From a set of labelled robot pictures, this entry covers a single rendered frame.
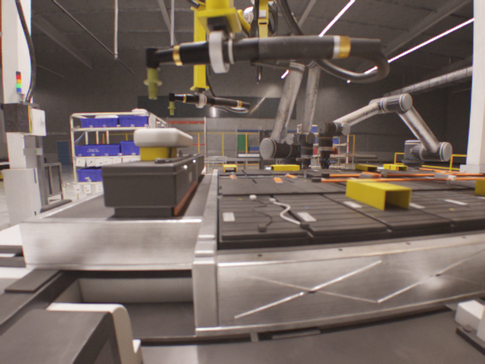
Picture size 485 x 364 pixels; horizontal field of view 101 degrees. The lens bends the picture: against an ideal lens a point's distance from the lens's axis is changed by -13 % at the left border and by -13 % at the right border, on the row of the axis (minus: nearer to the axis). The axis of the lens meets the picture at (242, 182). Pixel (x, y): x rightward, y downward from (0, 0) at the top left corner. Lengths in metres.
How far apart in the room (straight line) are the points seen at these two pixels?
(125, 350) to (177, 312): 0.33
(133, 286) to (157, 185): 0.26
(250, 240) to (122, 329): 0.20
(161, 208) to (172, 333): 0.25
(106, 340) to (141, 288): 0.41
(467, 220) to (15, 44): 4.86
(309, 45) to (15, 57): 4.42
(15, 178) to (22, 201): 0.36
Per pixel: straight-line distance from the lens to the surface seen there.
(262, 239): 0.36
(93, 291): 0.67
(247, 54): 0.53
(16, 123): 3.14
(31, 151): 3.35
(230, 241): 0.35
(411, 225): 0.48
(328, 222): 0.42
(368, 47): 0.56
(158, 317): 0.59
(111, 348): 0.23
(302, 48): 0.52
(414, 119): 2.61
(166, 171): 0.47
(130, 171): 0.49
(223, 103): 1.42
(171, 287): 0.60
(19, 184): 4.45
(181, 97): 1.33
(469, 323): 0.47
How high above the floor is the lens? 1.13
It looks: 8 degrees down
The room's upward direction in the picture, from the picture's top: straight up
